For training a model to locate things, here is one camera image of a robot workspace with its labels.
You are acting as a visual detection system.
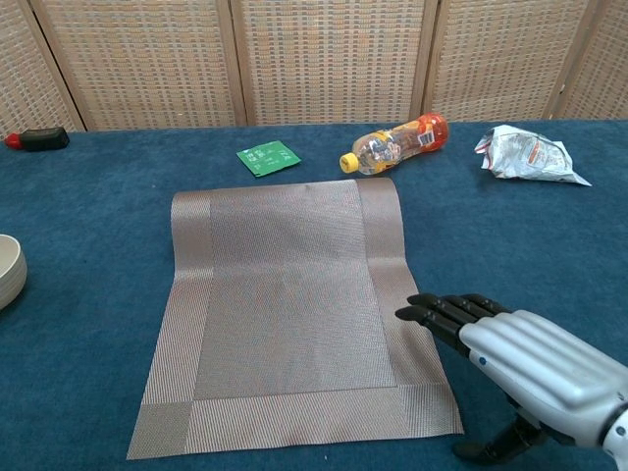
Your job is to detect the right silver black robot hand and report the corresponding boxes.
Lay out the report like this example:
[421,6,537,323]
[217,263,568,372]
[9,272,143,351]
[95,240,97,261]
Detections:
[394,292,628,465]

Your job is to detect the grey woven placemat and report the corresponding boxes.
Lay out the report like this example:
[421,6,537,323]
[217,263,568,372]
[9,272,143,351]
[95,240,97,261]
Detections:
[126,177,465,461]

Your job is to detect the white round bowl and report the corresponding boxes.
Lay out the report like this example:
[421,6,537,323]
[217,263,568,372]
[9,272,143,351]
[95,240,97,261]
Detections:
[0,234,28,311]

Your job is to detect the crumpled white snack bag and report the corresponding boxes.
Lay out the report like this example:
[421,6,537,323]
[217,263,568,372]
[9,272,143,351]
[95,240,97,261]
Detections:
[474,124,593,188]

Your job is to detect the clear bottle yellow cap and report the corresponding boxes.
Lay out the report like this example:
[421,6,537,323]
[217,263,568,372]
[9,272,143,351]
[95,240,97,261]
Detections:
[340,112,449,177]

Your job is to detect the green sachet packet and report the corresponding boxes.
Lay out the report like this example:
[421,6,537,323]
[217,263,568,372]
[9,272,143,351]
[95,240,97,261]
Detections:
[235,139,302,177]

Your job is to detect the woven wooden folding screen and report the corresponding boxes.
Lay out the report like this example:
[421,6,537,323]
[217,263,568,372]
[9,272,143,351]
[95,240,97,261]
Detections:
[0,0,628,141]

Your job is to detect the blue carpet table cover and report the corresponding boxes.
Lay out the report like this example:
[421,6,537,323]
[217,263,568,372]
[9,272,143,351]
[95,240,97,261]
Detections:
[0,119,628,471]

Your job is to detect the black device with red tip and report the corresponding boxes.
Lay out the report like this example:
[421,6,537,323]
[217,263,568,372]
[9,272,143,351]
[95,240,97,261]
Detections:
[4,127,71,152]

